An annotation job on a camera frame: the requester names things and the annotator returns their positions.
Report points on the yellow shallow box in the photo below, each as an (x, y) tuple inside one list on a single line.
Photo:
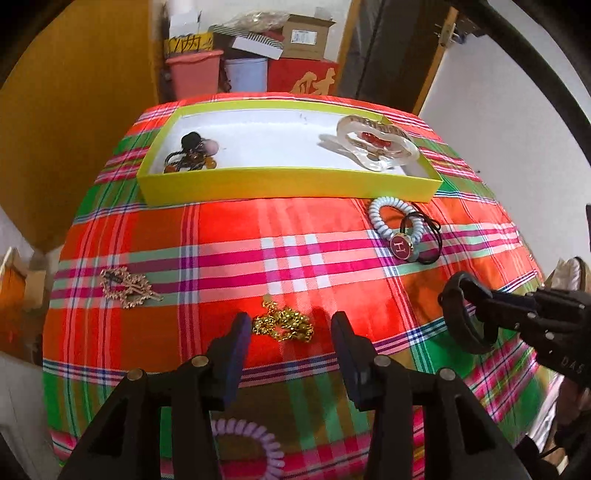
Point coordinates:
[(277, 184)]

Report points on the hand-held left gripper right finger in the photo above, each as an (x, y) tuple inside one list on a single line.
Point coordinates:
[(348, 369)]

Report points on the striped white box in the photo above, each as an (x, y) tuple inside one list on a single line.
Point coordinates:
[(256, 46)]

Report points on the plaid tablecloth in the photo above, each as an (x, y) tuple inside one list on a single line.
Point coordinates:
[(231, 230)]

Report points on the rose gold hair clip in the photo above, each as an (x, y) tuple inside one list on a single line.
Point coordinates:
[(124, 284)]

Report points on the brown cardboard box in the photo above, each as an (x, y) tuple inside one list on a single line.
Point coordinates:
[(304, 39)]

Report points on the clear large claw clip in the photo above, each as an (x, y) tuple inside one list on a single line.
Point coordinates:
[(401, 154)]

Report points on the white paper boxes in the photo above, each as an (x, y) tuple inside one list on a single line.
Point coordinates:
[(182, 25)]

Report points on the clear plastic bag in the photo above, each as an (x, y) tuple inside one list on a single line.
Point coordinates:
[(258, 21)]

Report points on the pink plastic bin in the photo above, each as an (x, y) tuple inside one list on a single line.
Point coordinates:
[(194, 76)]

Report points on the wooden wardrobe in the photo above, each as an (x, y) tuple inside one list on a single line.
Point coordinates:
[(83, 115)]

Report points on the metal door latch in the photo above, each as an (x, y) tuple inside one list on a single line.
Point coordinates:
[(449, 32)]

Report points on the wooden door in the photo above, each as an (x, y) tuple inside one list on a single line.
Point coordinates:
[(434, 69)]

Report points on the red gift box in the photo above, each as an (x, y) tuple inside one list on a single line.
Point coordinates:
[(300, 76)]

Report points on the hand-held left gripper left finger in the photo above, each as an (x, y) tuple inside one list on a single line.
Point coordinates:
[(238, 360)]

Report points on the yellow and black tin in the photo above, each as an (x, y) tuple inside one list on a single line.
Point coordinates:
[(189, 44)]

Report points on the red bead hair clip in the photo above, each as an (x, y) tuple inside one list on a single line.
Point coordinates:
[(376, 141)]

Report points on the pale blue bucket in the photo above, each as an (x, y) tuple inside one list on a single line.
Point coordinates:
[(244, 76)]

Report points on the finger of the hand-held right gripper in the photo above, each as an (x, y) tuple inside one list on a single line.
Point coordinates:
[(512, 321), (508, 300)]

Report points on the black elastic with round charm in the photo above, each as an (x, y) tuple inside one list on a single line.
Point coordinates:
[(400, 246)]

